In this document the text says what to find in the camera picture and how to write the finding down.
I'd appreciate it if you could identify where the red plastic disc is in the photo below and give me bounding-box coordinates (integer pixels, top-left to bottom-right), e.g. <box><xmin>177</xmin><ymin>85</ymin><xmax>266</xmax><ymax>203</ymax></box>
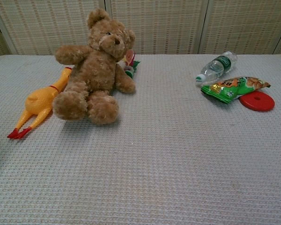
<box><xmin>238</xmin><ymin>91</ymin><xmax>275</xmax><ymax>112</ymax></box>

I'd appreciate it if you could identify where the white waffle weave tablecloth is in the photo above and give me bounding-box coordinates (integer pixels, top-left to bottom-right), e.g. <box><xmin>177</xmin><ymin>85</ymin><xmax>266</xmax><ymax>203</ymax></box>
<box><xmin>0</xmin><ymin>54</ymin><xmax>281</xmax><ymax>225</ymax></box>

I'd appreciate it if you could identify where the green orange snack bag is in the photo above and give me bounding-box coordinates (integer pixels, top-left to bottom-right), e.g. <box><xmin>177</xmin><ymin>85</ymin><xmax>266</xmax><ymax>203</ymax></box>
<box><xmin>200</xmin><ymin>76</ymin><xmax>272</xmax><ymax>105</ymax></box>

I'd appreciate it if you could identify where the colourful felt flower toy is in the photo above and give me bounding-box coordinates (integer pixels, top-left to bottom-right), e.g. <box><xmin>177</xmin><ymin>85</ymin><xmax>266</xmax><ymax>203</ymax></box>
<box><xmin>118</xmin><ymin>48</ymin><xmax>141</xmax><ymax>78</ymax></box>

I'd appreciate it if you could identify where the brown plush teddy bear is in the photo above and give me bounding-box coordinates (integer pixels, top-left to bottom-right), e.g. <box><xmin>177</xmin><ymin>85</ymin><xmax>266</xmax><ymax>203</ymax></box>
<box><xmin>52</xmin><ymin>8</ymin><xmax>137</xmax><ymax>125</ymax></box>

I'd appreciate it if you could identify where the clear plastic water bottle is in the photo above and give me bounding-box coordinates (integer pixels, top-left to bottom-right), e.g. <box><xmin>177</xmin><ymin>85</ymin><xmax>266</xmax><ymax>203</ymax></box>
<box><xmin>195</xmin><ymin>51</ymin><xmax>238</xmax><ymax>88</ymax></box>

